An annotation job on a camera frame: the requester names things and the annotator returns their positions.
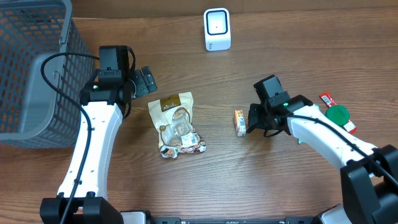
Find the orange white snack packet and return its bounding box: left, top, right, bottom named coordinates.
left=233, top=110, right=246, bottom=137

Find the green lid jar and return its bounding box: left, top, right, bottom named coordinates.
left=324, top=105, right=350, bottom=127

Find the white snack wrapper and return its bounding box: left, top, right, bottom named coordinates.
left=148, top=92, right=206, bottom=159

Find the red snack bar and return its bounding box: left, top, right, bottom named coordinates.
left=320, top=92, right=357, bottom=134

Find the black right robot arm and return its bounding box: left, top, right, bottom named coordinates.
left=246, top=75, right=397, bottom=224

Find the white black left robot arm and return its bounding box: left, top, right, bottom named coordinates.
left=40, top=45, right=157, bottom=223

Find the white barcode scanner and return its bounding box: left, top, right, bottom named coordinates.
left=203, top=7, right=231, bottom=52

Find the grey plastic mesh basket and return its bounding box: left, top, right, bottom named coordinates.
left=1, top=0, right=95, bottom=148

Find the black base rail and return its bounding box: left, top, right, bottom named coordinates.
left=119, top=211, right=324, bottom=224

